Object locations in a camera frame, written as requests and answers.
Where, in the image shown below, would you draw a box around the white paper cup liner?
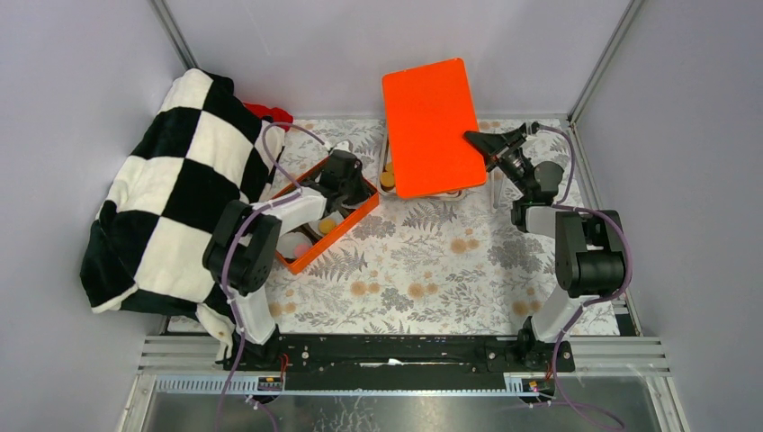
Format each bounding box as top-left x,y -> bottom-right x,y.
309,211 -> 345,238
276,232 -> 313,260

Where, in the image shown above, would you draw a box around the orange cookie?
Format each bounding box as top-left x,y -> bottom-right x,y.
318,218 -> 337,235
379,162 -> 396,192

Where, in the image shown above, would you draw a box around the stainless steel tray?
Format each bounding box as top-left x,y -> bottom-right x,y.
377,133 -> 466,201

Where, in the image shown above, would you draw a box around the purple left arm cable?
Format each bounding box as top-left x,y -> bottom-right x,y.
214,121 -> 329,432

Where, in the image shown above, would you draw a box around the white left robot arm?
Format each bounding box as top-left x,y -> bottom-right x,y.
202,149 -> 379,370

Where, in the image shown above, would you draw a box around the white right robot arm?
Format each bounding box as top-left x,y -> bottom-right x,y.
463,122 -> 633,371

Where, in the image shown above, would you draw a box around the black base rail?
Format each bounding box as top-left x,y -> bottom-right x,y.
221,333 -> 576,392

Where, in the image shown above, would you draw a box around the pink cookie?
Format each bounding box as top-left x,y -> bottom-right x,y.
292,243 -> 311,258

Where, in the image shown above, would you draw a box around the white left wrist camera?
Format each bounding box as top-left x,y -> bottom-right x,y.
330,139 -> 353,153

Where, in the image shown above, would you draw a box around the black white checkered blanket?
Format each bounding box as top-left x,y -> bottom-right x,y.
80,68 -> 285,360

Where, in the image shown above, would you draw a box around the floral patterned tablecloth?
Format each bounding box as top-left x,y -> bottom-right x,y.
238,117 -> 621,337

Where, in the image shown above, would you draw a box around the red cloth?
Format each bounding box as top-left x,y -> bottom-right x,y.
244,103 -> 294,131

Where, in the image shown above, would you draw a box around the steel tongs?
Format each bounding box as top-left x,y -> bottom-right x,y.
489,168 -> 505,211

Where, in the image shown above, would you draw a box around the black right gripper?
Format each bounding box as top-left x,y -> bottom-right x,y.
462,129 -> 534,199

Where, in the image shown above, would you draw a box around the orange tin lid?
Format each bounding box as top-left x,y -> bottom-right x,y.
381,58 -> 487,199

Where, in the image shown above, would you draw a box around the orange cookie tin box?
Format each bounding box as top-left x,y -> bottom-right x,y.
275,157 -> 380,275

